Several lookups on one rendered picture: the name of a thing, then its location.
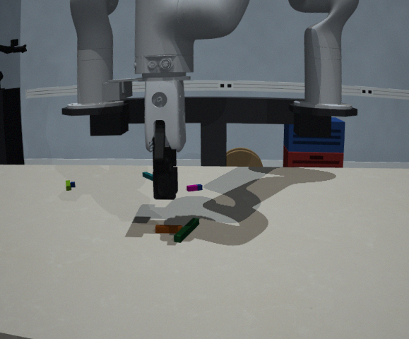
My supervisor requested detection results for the small magenta block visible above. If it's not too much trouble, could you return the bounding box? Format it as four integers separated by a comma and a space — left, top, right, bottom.
186, 185, 198, 191

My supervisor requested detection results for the orange rod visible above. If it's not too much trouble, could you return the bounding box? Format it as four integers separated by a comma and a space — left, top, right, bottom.
155, 225, 182, 234

